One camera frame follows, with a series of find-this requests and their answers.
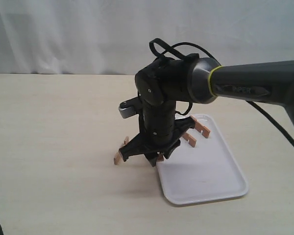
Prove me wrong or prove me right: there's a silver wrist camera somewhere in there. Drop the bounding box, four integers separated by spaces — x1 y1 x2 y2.
119 97 142 119

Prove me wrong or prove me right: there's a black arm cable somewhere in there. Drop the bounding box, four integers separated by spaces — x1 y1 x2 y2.
137 38 294 162

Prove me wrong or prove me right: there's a notched wooden piece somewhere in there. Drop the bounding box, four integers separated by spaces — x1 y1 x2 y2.
191 116 211 139
113 136 129 165
182 133 196 148
156 152 165 162

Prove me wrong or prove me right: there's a white plastic tray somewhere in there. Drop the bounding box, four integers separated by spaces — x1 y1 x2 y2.
157 114 249 206

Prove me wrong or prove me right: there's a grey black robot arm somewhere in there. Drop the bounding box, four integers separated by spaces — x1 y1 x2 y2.
119 58 294 165

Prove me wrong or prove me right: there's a white backdrop curtain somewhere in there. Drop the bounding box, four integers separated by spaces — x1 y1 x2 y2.
0 0 294 74

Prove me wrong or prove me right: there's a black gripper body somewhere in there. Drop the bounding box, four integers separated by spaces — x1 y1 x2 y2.
120 100 195 161

